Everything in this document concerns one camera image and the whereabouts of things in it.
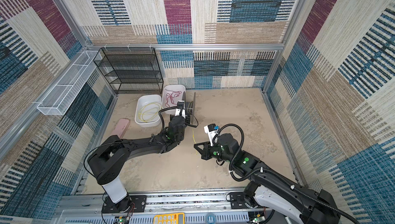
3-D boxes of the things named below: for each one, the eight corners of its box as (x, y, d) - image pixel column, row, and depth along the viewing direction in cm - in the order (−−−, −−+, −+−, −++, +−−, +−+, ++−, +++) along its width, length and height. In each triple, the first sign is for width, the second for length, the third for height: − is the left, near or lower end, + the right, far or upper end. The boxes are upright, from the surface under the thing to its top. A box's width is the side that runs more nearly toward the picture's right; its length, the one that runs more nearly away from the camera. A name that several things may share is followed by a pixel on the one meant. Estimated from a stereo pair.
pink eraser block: (112, 138, 98) (110, 136, 96) (119, 121, 106) (117, 118, 104) (124, 138, 98) (122, 135, 95) (130, 121, 106) (128, 118, 104)
